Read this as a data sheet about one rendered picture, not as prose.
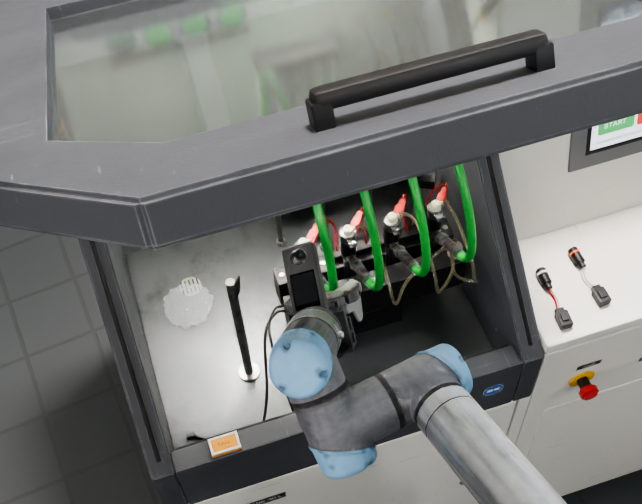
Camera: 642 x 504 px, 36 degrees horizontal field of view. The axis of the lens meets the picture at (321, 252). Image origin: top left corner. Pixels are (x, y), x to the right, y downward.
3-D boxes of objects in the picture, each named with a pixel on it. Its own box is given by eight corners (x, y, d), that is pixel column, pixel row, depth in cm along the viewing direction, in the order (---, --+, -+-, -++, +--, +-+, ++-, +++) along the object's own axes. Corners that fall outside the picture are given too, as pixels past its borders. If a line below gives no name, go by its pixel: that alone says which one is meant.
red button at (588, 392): (575, 406, 184) (580, 394, 179) (566, 388, 186) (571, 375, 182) (600, 398, 185) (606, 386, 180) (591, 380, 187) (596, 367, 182)
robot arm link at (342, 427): (412, 449, 121) (379, 368, 120) (332, 490, 118) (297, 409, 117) (391, 435, 129) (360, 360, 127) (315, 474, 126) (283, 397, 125)
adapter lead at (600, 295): (610, 304, 172) (612, 298, 170) (599, 308, 172) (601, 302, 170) (576, 250, 179) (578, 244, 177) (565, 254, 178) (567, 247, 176)
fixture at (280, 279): (293, 353, 186) (288, 313, 173) (278, 310, 191) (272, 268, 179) (460, 303, 191) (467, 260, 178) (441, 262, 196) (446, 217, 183)
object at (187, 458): (189, 506, 174) (175, 473, 161) (183, 483, 177) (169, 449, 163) (511, 402, 183) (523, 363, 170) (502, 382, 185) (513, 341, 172)
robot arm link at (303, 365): (281, 416, 117) (253, 351, 116) (295, 386, 128) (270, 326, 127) (342, 394, 115) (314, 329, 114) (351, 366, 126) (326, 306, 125)
